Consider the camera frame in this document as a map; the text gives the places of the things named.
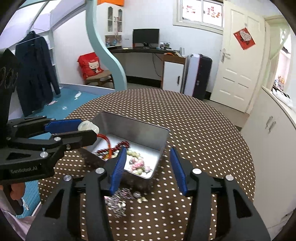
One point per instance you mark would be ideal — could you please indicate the light blue bunk bed frame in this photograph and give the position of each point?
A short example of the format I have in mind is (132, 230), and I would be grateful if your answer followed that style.
(8, 8)

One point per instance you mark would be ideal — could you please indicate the silver metal tin box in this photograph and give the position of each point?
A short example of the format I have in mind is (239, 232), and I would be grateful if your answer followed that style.
(146, 145)

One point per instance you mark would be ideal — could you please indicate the window with red decals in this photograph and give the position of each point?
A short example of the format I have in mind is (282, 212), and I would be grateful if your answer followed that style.
(199, 14)

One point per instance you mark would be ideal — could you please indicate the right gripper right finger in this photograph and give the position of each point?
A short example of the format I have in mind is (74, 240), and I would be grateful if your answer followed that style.
(237, 218)

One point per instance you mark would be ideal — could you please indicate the brown polka dot tablecloth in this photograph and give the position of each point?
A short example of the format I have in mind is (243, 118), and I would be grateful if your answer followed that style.
(201, 134)

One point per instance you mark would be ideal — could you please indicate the silver pearl bead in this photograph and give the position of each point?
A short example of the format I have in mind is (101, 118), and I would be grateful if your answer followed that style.
(136, 194)

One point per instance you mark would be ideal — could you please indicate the white panel door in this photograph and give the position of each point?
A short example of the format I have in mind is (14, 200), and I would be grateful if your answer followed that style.
(239, 69)

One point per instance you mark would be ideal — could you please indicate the red heart door decoration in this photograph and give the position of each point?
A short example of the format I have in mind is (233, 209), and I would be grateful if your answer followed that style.
(244, 38)

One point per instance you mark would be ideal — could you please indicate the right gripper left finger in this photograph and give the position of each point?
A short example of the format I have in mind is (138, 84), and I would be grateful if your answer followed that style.
(59, 217)

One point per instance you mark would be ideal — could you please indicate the black computer monitor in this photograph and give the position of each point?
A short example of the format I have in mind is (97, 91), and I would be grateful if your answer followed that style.
(146, 37)

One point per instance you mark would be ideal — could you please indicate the white sideboard cabinet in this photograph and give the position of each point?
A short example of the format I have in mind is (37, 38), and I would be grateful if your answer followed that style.
(270, 135)

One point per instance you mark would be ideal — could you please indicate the pale jade pendant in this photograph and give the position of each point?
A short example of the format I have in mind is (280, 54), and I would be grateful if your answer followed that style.
(87, 125)

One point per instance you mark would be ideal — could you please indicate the small flower stud earrings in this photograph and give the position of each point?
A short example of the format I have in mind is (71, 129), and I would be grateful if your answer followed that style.
(142, 199)

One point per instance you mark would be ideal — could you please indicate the red cat print bag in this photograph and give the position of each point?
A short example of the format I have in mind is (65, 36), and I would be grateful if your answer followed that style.
(90, 65)

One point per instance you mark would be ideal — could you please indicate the white drawer cabinet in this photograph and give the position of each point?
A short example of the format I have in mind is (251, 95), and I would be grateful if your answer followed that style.
(173, 72)

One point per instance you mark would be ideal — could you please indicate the wooden chair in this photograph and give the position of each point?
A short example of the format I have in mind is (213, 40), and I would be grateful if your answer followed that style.
(101, 79)

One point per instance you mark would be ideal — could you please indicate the white cloth on sideboard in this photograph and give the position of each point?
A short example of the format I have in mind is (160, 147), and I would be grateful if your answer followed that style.
(283, 98)

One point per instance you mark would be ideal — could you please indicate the orange storage box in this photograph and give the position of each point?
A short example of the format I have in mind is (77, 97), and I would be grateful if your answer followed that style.
(116, 2)

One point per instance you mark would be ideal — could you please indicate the black desk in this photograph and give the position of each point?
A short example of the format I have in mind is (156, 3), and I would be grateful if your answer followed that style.
(117, 49)

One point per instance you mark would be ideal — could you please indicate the white and black suitcase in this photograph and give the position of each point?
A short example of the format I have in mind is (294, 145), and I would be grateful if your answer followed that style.
(198, 74)

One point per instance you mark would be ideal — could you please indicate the teal candy print mattress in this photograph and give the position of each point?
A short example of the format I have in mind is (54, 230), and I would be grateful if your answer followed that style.
(59, 108)

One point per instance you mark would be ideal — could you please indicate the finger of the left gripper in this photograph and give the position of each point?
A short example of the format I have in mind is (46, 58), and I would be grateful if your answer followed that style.
(62, 126)
(69, 141)

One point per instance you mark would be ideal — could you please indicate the white glass door cabinet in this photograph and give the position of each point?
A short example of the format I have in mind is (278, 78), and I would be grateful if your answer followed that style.
(109, 23)

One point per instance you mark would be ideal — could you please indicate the dark navy hanging jacket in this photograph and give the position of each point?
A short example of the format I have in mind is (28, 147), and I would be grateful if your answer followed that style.
(37, 82)

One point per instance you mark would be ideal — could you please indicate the person's left hand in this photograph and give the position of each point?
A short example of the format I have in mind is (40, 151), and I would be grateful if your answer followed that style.
(17, 191)

